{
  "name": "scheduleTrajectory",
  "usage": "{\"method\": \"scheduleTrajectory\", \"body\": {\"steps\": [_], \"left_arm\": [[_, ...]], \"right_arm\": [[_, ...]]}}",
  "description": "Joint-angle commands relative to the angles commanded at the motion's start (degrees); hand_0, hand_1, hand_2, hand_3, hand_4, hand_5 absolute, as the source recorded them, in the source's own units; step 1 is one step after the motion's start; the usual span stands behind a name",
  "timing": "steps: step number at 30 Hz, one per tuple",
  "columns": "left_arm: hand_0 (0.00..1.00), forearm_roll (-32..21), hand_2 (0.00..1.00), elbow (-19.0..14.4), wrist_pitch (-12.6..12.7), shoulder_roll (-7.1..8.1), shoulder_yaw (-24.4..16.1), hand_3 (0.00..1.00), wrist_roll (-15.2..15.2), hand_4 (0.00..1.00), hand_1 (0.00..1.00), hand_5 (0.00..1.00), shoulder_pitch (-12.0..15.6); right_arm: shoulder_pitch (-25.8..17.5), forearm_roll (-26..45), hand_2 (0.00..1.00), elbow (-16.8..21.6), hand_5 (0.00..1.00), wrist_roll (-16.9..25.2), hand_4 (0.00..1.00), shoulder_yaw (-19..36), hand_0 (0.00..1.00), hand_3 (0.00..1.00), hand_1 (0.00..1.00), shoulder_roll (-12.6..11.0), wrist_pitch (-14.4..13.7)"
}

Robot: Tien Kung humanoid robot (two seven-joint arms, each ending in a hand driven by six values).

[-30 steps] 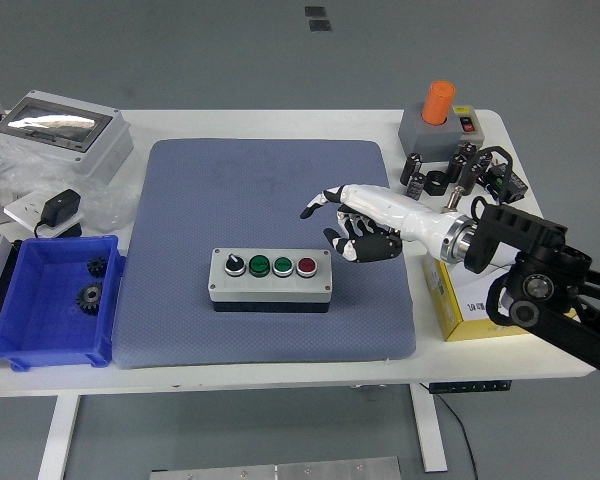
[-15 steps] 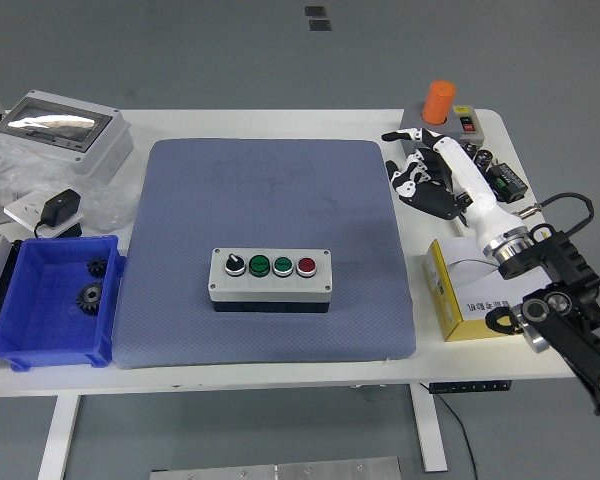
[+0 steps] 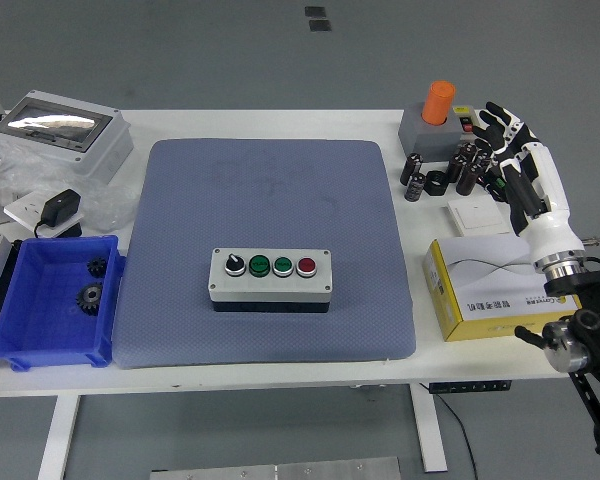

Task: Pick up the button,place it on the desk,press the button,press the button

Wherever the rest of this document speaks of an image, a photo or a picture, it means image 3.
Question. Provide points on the grey block base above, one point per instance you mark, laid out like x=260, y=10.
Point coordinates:
x=425, y=140

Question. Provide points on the white socket plate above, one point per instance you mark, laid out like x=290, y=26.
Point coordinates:
x=22, y=207

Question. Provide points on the white wall switch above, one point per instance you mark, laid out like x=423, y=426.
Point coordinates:
x=475, y=215

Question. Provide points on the grey-blue table mat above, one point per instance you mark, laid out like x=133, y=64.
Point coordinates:
x=205, y=330

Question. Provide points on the yellow and white cardboard box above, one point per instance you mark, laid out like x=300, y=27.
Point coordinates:
x=480, y=280

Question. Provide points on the black control panel under table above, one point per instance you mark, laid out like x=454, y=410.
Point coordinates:
x=470, y=387

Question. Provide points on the grey four-button control box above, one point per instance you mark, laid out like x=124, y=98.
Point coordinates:
x=270, y=287

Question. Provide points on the dark cylindrical capacitor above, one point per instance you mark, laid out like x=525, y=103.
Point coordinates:
x=411, y=168
x=468, y=178
x=467, y=150
x=415, y=186
x=482, y=161
x=456, y=166

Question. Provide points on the small black gear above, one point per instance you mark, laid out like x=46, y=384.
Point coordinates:
x=97, y=266

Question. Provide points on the orange cylinder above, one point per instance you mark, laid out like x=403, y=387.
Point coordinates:
x=437, y=102

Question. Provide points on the white table leg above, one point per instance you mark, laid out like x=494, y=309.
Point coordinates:
x=427, y=430
x=57, y=435

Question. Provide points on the grey red-black switch box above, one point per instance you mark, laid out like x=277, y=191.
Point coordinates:
x=464, y=125

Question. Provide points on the grey enclosure with clear window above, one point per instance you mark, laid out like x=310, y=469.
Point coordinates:
x=100, y=155

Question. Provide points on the blue plastic bin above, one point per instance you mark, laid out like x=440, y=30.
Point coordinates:
x=40, y=310

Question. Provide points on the black power adapter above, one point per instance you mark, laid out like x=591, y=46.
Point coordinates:
x=60, y=206

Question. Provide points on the large black gear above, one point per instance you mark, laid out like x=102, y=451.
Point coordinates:
x=90, y=298

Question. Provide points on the clear plastic bag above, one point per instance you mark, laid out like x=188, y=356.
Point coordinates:
x=105, y=205

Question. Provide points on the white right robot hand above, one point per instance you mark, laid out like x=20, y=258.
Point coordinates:
x=550, y=225

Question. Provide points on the black module with green terminal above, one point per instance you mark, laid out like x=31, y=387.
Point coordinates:
x=499, y=185

